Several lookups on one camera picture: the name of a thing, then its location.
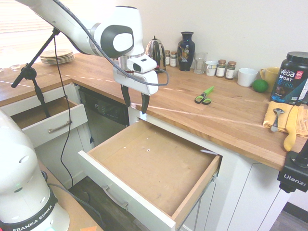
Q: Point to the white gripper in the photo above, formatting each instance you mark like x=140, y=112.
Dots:
x=142, y=87

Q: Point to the green black scissors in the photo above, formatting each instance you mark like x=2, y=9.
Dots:
x=209, y=89

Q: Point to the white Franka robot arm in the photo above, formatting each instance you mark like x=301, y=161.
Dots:
x=125, y=19

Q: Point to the small wooden drawer white front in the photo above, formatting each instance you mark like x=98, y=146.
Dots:
x=72, y=115

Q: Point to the large wooden drawer white front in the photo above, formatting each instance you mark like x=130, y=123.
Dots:
x=154, y=168

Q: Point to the black dishwasher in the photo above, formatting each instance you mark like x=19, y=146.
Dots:
x=106, y=110

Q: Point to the stainless steel electric kettle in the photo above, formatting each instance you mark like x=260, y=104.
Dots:
x=154, y=50

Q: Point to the dark blue painted vase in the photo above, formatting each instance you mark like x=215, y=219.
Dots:
x=185, y=53

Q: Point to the clear drinking glass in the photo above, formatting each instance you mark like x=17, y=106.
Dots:
x=201, y=63

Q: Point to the cream ceramic plate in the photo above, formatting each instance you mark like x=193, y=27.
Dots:
x=65, y=62
x=71, y=58

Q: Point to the white kitchen base cabinet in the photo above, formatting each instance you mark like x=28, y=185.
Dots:
x=252, y=192
x=77, y=149

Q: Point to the small printed white cup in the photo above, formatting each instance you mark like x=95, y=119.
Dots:
x=211, y=69

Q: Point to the brown lid spice jar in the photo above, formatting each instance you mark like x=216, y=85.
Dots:
x=221, y=69
x=231, y=71

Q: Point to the stack of plates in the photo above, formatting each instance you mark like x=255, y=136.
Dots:
x=56, y=53

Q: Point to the plain white cup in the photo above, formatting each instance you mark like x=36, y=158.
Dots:
x=247, y=78

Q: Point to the green lime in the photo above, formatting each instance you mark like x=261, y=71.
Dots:
x=260, y=85

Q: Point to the white window blind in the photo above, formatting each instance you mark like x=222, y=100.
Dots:
x=19, y=36

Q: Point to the yellow folded cloth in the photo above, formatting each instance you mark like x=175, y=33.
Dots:
x=268, y=115

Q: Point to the yellow mug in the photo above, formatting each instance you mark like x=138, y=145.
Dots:
x=270, y=75

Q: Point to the metal spoon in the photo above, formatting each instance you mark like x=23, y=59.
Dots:
x=278, y=111

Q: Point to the black Vega protein tub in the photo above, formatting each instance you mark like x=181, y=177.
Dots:
x=288, y=79

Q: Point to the black Ulanzi clamp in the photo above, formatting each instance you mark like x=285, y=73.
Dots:
x=291, y=176

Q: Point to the black clamp pole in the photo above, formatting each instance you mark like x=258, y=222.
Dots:
x=302, y=156

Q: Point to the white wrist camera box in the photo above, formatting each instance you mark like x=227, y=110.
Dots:
x=142, y=63

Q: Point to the black boom camera stand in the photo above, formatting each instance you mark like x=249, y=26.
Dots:
x=26, y=72

